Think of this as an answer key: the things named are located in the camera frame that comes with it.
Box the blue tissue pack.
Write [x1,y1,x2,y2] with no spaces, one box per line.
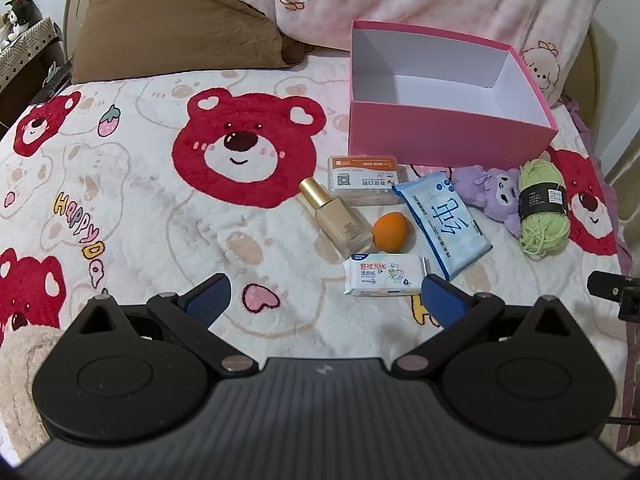
[391,171,493,282]

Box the white wet wipes pack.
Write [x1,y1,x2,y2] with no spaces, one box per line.
[344,254,432,297]

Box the purple plush toy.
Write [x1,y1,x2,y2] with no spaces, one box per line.
[451,166,523,237]

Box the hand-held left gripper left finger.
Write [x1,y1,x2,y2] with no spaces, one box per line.
[69,274,257,375]

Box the patterned cloth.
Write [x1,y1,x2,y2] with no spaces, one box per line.
[0,16,64,86]

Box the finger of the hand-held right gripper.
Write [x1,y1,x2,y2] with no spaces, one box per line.
[586,270,640,321]

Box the dark wooden nightstand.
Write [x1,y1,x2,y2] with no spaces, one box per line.
[0,60,73,128]

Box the beige fluffy cloth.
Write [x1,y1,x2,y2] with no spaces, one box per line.
[0,327,66,461]

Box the foundation bottle with gold cap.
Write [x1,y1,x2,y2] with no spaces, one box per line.
[298,177,375,256]

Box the green yarn skein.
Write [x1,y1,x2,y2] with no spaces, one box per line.
[516,159,571,260]

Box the clear box with orange label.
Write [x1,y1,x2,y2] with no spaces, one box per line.
[327,155,411,207]

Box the brown pillow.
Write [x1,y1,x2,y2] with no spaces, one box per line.
[71,0,313,86]

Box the black and white plush toy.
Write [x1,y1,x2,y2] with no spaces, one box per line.
[0,0,38,43]

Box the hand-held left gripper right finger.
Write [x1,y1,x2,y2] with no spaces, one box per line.
[392,275,583,377]

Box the orange makeup sponge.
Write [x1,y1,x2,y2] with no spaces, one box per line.
[371,213,410,253]

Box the pink cardboard box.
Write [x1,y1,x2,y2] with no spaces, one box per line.
[347,20,559,168]

